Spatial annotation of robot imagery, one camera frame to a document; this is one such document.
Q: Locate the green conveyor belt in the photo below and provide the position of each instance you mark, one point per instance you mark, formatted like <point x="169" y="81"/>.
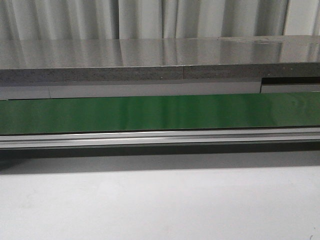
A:
<point x="141" y="113"/>

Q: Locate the grey stone-edged rear table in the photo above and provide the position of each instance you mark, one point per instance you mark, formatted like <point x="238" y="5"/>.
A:
<point x="62" y="62"/>

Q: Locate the white pleated curtain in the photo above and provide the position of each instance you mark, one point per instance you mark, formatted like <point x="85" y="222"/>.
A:
<point x="156" y="19"/>

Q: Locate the aluminium conveyor front rail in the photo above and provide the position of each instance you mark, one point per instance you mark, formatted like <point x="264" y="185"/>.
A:
<point x="184" y="137"/>

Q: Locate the grey conveyor rear rail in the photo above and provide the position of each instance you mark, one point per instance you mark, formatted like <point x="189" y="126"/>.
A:
<point x="177" y="87"/>

